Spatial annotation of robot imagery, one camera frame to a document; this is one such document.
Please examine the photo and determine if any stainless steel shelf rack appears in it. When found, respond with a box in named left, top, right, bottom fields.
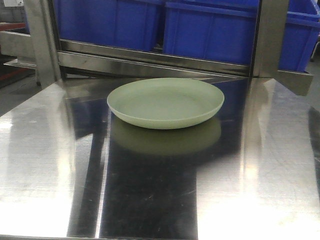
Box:
left=0, top=0, right=315, bottom=97

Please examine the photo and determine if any green round plate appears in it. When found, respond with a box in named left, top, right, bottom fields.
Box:
left=107, top=77, right=225, bottom=130

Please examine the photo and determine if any left blue plastic bin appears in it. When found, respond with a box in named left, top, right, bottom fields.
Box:
left=53, top=0, right=165, bottom=52

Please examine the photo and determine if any blue plastic bin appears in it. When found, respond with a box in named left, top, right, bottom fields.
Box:
left=53, top=0, right=165, bottom=52
left=163, top=0, right=320, bottom=72

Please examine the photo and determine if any right blue plastic bin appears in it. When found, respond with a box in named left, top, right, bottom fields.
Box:
left=163, top=0, right=320, bottom=72

